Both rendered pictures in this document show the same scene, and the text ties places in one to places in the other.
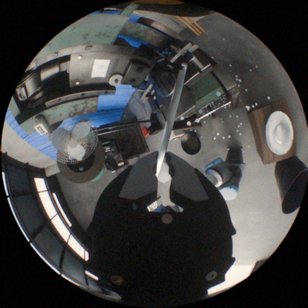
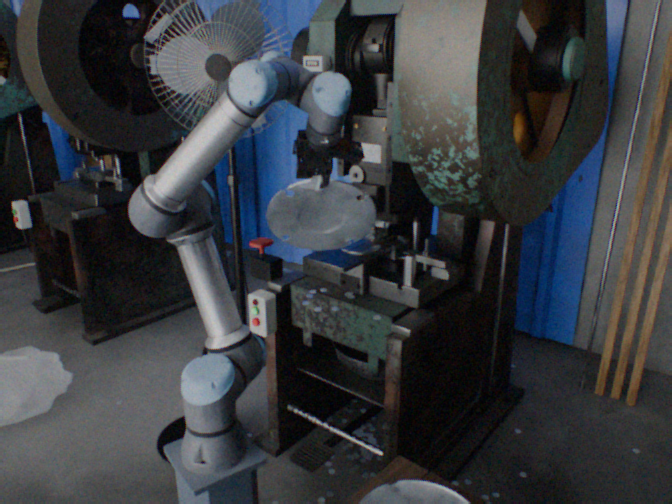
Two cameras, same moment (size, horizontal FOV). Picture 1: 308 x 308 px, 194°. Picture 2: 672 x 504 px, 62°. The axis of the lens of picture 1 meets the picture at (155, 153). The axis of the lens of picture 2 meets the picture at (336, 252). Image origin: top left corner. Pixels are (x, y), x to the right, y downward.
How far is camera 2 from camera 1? 1.32 m
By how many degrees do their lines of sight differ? 47
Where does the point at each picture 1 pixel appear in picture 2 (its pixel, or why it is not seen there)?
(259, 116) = (403, 472)
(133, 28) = not seen: hidden behind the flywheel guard
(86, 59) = (381, 136)
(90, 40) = (395, 138)
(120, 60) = (380, 174)
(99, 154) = (129, 131)
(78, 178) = (59, 18)
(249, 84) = not seen: outside the picture
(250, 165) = not seen: outside the picture
